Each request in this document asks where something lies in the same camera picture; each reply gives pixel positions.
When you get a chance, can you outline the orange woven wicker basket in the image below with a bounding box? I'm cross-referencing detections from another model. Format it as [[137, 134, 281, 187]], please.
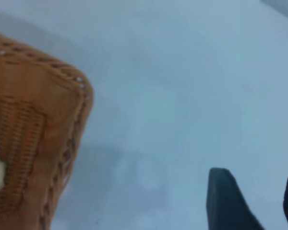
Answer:
[[0, 31, 95, 230]]

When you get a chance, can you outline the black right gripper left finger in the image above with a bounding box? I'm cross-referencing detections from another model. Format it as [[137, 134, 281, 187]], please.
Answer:
[[205, 167, 266, 230]]

